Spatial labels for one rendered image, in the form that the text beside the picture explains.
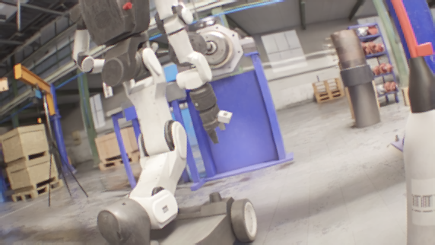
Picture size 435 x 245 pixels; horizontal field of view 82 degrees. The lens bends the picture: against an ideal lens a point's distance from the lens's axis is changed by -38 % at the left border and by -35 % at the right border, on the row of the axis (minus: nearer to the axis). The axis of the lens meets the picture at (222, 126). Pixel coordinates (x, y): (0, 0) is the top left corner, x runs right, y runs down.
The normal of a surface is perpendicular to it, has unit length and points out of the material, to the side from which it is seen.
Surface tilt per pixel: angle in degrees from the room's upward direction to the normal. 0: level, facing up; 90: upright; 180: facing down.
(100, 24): 115
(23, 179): 90
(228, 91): 90
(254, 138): 90
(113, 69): 100
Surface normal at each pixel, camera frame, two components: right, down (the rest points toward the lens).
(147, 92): -0.24, 0.23
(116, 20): -0.21, 0.53
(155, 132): -0.30, 0.00
